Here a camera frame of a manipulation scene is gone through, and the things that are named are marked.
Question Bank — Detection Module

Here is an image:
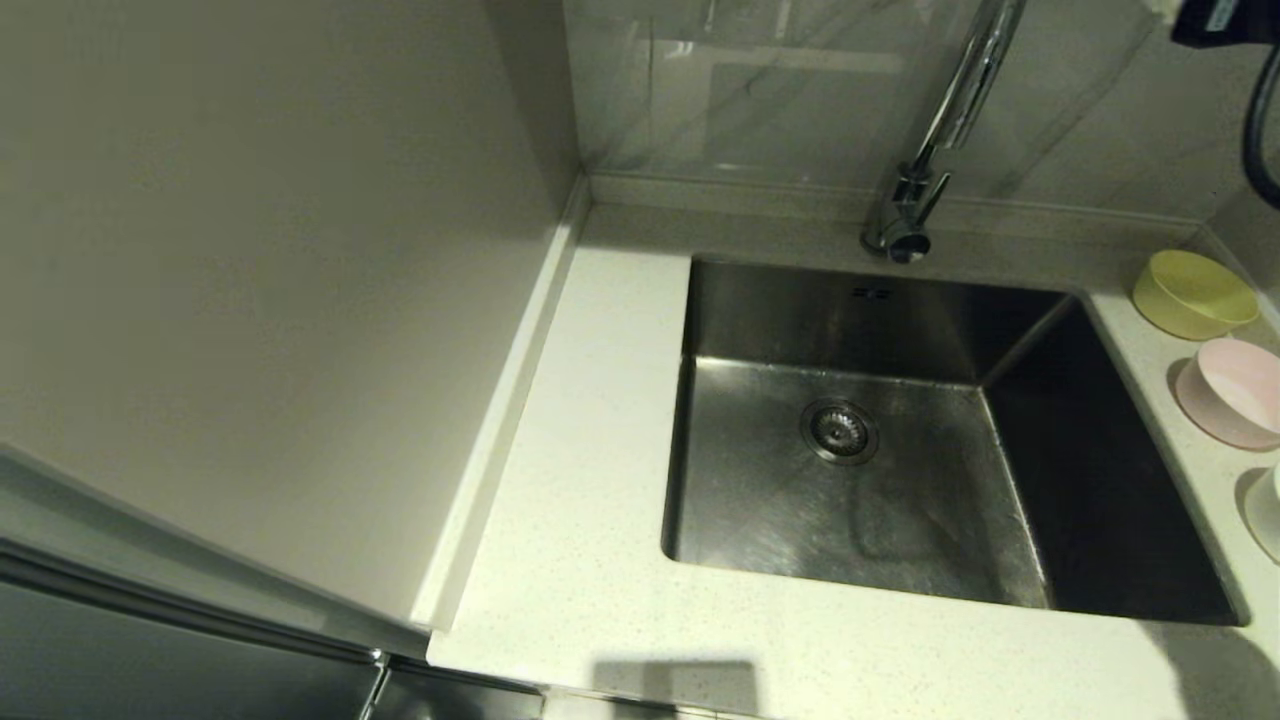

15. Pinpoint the yellow plastic bowl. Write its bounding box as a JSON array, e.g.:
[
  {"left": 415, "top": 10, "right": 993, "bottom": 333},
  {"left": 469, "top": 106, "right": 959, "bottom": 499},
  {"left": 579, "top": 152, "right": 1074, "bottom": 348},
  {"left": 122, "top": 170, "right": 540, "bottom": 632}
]
[{"left": 1131, "top": 248, "right": 1262, "bottom": 342}]

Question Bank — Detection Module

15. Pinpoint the chrome gooseneck faucet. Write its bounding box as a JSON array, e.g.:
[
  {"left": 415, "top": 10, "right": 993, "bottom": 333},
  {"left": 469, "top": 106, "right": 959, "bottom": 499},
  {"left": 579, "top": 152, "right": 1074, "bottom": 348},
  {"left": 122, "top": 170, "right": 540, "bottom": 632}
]
[{"left": 862, "top": 0, "right": 1029, "bottom": 265}]

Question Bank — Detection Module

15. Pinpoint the pink plastic bowl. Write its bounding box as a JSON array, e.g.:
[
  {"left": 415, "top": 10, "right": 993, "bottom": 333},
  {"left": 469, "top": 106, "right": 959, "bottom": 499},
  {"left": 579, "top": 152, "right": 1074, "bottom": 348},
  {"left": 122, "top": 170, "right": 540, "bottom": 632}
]
[{"left": 1174, "top": 336, "right": 1280, "bottom": 450}]

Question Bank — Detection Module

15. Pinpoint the white plastic bowl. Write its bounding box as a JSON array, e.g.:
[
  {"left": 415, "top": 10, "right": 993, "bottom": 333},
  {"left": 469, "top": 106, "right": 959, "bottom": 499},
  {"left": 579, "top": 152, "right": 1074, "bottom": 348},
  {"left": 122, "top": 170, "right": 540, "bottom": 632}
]
[{"left": 1245, "top": 462, "right": 1280, "bottom": 563}]

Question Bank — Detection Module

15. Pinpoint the stainless steel sink basin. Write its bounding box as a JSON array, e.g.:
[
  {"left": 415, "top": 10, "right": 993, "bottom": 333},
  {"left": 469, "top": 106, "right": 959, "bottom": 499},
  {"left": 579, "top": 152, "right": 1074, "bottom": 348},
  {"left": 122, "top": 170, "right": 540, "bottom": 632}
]
[{"left": 660, "top": 255, "right": 1247, "bottom": 628}]

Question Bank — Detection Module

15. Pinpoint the round metal drain strainer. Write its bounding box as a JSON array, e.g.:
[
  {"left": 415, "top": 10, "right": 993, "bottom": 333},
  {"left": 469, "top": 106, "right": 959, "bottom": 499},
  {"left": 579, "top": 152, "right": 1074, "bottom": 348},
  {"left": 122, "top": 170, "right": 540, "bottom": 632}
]
[{"left": 800, "top": 397, "right": 881, "bottom": 466}]

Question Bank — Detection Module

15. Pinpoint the dark steel appliance door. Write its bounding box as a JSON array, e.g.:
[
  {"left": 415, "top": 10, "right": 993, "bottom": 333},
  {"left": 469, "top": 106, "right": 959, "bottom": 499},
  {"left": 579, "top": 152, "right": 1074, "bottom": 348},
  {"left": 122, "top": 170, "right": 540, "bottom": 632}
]
[{"left": 0, "top": 535, "right": 546, "bottom": 720}]

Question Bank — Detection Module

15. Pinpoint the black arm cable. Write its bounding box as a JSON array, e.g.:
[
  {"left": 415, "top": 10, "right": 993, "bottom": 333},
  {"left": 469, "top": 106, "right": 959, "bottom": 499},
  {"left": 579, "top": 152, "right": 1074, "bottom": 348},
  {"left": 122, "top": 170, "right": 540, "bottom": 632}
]
[{"left": 1242, "top": 45, "right": 1280, "bottom": 211}]

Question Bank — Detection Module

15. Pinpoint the chrome appliance door handle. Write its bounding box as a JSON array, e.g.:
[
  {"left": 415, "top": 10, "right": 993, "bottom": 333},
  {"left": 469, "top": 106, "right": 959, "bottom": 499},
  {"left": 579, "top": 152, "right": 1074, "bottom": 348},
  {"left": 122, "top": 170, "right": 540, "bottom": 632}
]
[{"left": 358, "top": 647, "right": 393, "bottom": 720}]

